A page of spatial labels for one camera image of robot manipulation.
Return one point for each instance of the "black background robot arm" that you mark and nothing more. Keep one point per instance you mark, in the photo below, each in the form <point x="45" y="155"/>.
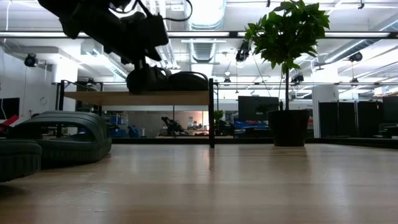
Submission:
<point x="171" y="126"/>

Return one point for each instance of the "rack with blue bins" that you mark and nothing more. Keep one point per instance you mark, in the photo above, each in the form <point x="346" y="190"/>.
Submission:
<point x="118" y="132"/>

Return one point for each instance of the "small background plant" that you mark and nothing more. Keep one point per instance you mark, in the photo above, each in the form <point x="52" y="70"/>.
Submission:
<point x="218" y="114"/>

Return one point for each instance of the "black background monitor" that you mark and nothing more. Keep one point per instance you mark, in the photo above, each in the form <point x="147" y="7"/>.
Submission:
<point x="258" y="109"/>

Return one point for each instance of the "red object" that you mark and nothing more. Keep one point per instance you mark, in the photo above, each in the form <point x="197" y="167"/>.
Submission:
<point x="7" y="123"/>

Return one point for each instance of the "green plant in black pot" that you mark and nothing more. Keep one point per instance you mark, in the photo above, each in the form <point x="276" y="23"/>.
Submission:
<point x="287" y="127"/>

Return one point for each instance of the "black room partition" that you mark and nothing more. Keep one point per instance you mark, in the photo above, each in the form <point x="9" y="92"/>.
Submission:
<point x="342" y="118"/>

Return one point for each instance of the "wooden shelf with black frame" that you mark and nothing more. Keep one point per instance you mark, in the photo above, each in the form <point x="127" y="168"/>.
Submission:
<point x="140" y="98"/>

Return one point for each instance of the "silver ceiling air duct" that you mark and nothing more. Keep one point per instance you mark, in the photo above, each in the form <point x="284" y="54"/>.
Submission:
<point x="203" y="51"/>

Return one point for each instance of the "black ceiling-mounted camera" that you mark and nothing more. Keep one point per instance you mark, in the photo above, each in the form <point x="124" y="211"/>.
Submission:
<point x="30" y="60"/>
<point x="241" y="56"/>
<point x="355" y="57"/>

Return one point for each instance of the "black wall screen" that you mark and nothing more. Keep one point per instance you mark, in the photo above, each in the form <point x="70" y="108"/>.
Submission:
<point x="9" y="107"/>

